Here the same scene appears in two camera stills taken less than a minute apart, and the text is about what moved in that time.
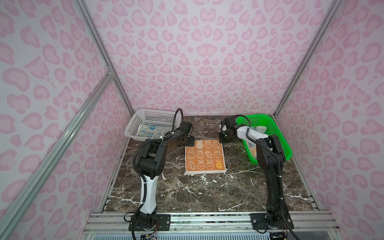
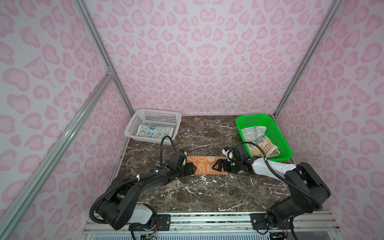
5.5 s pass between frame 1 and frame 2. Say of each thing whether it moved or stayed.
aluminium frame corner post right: stayed
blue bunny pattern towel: stayed
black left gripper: moved
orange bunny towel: moved
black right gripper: moved
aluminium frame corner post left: stayed
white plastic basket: stayed
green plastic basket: stayed
